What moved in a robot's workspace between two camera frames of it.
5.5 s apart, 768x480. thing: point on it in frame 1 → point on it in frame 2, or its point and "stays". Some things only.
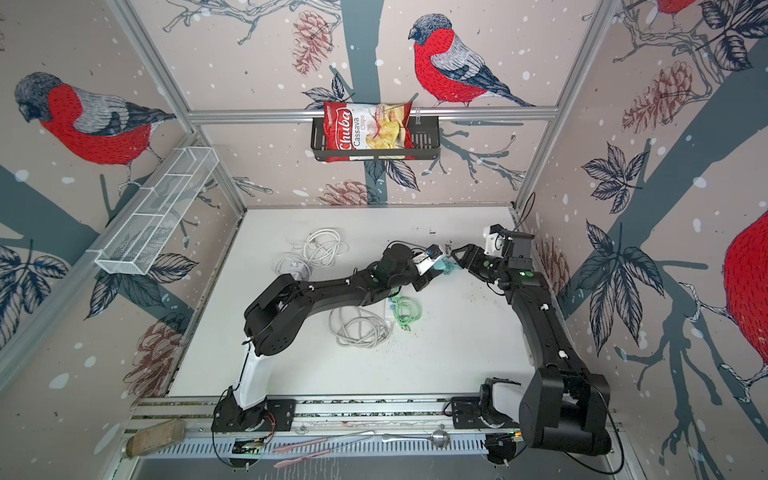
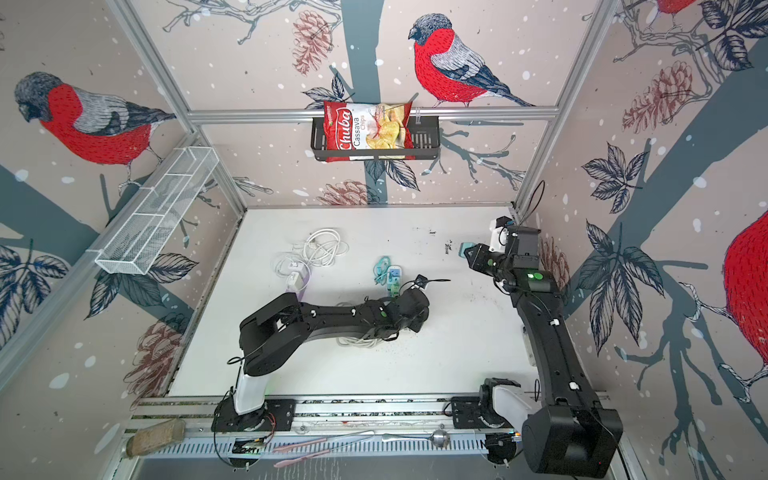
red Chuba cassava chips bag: (368, 126) stays
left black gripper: (420, 284) → (421, 320)
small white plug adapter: (299, 271) stays
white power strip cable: (323, 246) stays
